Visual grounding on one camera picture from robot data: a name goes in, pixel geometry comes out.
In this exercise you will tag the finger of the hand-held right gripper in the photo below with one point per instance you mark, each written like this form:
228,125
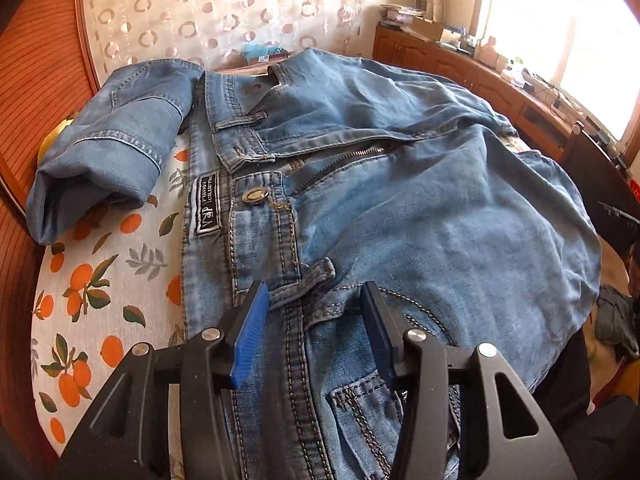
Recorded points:
605,170
620,211

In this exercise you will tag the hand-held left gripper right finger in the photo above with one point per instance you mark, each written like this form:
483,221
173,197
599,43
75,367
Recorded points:
377,335

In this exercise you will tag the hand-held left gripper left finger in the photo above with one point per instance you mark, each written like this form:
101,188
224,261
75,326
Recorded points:
250,335

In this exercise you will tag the blue denim pants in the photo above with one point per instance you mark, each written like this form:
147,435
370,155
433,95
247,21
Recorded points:
400,210
115,150

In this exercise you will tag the red object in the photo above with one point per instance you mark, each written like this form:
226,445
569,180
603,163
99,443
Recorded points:
636,191

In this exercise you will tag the grey cloth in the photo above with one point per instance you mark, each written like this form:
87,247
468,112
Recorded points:
617,325

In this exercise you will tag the row of small bottles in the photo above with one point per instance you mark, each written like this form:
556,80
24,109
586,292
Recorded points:
495,55

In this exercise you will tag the brown wooden cabinet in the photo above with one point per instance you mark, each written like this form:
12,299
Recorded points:
450,65

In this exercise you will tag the cardboard box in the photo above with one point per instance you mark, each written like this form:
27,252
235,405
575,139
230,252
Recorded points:
432,30

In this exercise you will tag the person's leg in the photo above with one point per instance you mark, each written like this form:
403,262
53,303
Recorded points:
590,435

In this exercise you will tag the stack of books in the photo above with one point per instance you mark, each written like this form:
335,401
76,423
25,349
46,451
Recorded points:
400,14

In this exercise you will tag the yellow plush toy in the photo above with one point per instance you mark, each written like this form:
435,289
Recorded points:
55,137

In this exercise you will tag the blue bag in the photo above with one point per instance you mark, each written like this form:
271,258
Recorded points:
265,52

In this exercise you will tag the circle pattern lace curtain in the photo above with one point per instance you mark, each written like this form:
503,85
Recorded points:
225,10

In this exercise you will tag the wooden headboard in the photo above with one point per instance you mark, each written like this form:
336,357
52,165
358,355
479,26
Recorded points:
40,60

